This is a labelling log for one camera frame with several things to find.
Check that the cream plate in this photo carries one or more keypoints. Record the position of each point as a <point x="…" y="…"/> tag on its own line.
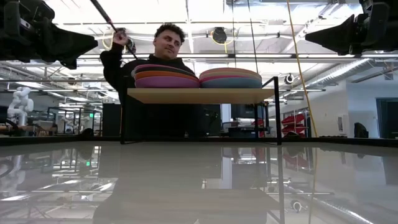
<point x="231" y="74"/>

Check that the salmon plate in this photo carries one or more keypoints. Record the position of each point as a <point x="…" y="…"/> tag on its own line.
<point x="230" y="70"/>

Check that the blue plate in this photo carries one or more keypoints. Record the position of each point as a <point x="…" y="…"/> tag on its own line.
<point x="231" y="84"/>

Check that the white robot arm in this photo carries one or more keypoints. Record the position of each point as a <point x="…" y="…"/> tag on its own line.
<point x="20" y="105"/>

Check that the red shelf rack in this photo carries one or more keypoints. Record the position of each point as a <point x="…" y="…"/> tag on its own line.
<point x="293" y="124"/>

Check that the black rod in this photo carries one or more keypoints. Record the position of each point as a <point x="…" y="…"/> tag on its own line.
<point x="104" y="14"/>

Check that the person's hand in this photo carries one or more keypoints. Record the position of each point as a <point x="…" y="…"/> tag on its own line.
<point x="119" y="38"/>

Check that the dark doorway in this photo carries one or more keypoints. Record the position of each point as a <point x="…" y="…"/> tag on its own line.
<point x="388" y="118"/>

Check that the black chair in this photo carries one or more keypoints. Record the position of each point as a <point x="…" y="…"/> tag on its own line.
<point x="360" y="130"/>

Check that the long ceiling light bar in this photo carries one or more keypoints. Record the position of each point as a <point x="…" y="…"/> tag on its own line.
<point x="248" y="56"/>

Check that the person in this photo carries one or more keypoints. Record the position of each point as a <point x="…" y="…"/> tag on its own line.
<point x="168" y="43"/>

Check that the silver ventilation duct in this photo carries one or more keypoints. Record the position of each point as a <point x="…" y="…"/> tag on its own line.
<point x="345" y="71"/>

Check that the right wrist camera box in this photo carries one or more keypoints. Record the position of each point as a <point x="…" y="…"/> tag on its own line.
<point x="373" y="2"/>

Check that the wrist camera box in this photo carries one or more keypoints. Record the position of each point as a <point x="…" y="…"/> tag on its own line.
<point x="373" y="2"/>
<point x="40" y="9"/>

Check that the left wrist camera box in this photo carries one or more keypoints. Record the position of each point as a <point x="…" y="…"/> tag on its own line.
<point x="40" y="9"/>

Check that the black metal workcell frame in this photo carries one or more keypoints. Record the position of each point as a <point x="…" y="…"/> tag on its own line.
<point x="74" y="119"/>

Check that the wooden shelf with black frame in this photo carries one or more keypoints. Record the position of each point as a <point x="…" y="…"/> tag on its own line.
<point x="199" y="96"/>

